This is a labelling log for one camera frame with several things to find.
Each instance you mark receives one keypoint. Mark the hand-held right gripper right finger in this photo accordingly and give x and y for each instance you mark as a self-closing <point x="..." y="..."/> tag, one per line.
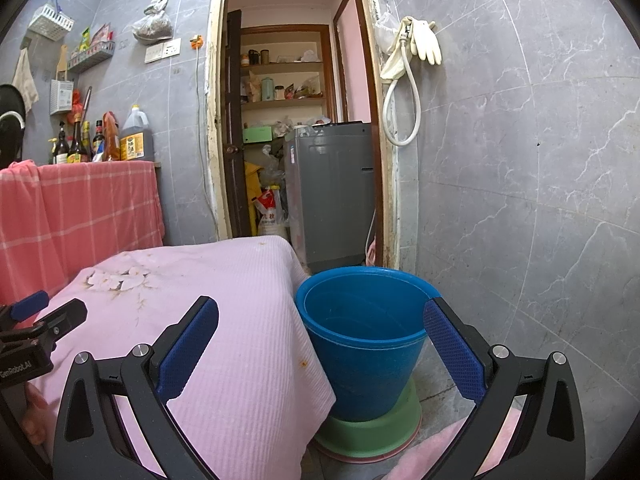
<point x="452" y="350"/>

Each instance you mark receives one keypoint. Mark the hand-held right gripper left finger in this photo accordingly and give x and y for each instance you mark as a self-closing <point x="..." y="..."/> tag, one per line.
<point x="187" y="345"/>

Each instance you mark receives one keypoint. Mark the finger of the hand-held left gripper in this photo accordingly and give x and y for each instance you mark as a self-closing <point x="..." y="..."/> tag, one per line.
<point x="30" y="306"/>
<point x="60" y="320"/>

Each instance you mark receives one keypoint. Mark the blue plastic bucket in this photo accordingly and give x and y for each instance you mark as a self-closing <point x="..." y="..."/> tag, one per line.
<point x="360" y="370"/>

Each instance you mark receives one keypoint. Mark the person's left hand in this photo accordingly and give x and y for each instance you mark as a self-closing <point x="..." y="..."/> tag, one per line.
<point x="37" y="415"/>

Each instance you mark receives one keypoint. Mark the pink floral blanket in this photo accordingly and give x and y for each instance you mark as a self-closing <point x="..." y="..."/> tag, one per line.
<point x="225" y="285"/>

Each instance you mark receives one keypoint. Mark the pink fuzzy pants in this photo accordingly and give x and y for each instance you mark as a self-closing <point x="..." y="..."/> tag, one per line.
<point x="420" y="455"/>

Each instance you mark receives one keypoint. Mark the coral plaid cloth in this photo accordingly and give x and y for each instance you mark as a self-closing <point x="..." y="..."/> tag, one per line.
<point x="90" y="210"/>

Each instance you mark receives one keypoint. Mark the green plastic basin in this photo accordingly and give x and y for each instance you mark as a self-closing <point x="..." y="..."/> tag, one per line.
<point x="370" y="435"/>

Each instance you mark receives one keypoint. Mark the pink cloth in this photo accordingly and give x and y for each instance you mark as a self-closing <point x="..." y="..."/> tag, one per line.
<point x="371" y="254"/>

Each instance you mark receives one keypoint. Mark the small yellow-capped bottle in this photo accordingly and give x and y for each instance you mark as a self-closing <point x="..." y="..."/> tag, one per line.
<point x="52" y="152"/>

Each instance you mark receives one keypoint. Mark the red and white plastic bag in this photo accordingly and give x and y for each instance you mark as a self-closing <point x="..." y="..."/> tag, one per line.
<point x="267" y="207"/>

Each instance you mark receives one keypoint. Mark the yellow plastic bag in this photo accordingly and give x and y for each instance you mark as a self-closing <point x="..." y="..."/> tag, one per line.
<point x="251" y="195"/>

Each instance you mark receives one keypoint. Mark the tall dark sauce bottle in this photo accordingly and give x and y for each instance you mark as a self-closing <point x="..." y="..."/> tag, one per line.
<point x="75" y="145"/>

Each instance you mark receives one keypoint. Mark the yellowish sauce bottle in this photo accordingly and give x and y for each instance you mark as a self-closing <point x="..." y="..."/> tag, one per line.
<point x="86" y="145"/>

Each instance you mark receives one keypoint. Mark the red-capped dark bottle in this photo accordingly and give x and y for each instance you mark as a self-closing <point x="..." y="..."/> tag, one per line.
<point x="98" y="142"/>

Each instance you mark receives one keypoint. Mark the large dark oil jug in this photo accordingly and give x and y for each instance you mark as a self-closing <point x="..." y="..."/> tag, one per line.
<point x="136" y="140"/>

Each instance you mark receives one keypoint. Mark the black wok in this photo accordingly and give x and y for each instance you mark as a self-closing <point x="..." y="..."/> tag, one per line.
<point x="10" y="100"/>

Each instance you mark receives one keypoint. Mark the red mesh bag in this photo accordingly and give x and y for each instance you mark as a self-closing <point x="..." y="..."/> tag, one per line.
<point x="77" y="102"/>

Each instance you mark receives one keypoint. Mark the white perforated utensil holder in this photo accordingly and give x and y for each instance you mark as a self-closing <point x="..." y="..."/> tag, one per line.
<point x="62" y="97"/>

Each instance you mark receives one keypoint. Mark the green box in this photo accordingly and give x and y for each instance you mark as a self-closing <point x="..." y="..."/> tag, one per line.
<point x="257" y="134"/>

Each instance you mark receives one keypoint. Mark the brown wooden door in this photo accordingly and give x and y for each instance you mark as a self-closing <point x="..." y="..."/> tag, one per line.
<point x="235" y="125"/>

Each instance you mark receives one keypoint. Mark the beige hanging towel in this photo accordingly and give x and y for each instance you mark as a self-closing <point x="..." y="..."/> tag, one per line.
<point x="25" y="80"/>

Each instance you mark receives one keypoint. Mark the wooden spatula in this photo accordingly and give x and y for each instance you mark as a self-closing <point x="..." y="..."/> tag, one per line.
<point x="63" y="62"/>

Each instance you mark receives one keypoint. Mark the wooden shelf unit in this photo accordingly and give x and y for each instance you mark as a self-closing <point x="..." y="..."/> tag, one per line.
<point x="287" y="105"/>

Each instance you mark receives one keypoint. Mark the teal canister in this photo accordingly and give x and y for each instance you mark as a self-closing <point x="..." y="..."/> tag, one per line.
<point x="267" y="90"/>

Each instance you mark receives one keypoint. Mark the green seasoning packet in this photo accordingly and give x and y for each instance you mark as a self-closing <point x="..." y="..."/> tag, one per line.
<point x="86" y="39"/>

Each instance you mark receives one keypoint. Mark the red seasoning packet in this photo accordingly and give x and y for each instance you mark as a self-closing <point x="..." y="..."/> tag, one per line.
<point x="102" y="34"/>

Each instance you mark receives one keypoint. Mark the cream rubber glove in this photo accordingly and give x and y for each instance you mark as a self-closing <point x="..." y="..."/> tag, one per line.
<point x="395" y="62"/>
<point x="427" y="42"/>

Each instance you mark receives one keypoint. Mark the hanging bag of dried goods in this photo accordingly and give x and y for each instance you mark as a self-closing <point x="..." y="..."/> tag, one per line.
<point x="152" y="22"/>

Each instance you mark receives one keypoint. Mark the clear hanging plastic bag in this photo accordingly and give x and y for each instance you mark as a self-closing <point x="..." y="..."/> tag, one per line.
<point x="385" y="32"/>

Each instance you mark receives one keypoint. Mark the wooden door frame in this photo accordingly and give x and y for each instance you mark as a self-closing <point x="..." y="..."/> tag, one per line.
<point x="215" y="110"/>

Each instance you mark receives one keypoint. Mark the white wall rack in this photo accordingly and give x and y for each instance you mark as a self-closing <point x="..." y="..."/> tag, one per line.
<point x="92" y="57"/>

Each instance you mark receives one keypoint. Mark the white wall switch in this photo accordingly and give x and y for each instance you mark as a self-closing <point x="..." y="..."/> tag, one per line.
<point x="154" y="54"/>

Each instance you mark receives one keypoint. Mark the small white wall basket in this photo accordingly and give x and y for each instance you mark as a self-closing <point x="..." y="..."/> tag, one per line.
<point x="50" y="22"/>

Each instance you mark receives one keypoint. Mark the white wall socket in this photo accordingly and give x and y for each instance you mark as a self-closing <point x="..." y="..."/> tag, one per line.
<point x="172" y="49"/>

